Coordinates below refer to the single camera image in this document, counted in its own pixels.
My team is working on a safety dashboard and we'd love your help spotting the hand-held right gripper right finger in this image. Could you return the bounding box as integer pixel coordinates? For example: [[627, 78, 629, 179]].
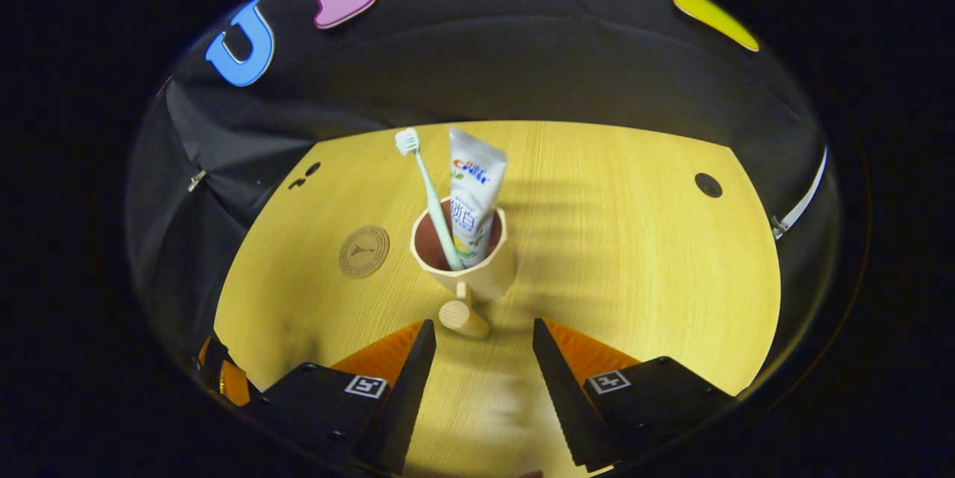
[[532, 318, 737, 474]]

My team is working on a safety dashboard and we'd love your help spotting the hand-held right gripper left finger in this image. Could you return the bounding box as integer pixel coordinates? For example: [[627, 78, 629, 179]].
[[248, 318, 437, 476]]

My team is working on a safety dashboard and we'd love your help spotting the beige cup with wooden handle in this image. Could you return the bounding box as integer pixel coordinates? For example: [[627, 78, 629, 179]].
[[410, 197, 517, 339]]

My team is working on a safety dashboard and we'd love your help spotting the round brown coaster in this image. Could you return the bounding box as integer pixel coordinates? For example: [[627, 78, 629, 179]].
[[339, 224, 390, 278]]

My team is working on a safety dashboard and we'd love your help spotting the light green toothbrush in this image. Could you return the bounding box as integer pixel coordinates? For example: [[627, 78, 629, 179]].
[[395, 128, 465, 271]]

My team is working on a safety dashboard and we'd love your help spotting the white toothpaste tube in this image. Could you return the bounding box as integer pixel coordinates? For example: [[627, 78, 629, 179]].
[[448, 126, 508, 268]]

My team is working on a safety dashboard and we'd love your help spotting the wooden desktop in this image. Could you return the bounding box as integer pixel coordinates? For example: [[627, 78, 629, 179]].
[[214, 120, 782, 478]]

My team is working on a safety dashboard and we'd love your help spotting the black backdrop cloth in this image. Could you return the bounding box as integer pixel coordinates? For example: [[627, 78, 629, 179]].
[[125, 0, 844, 374]]

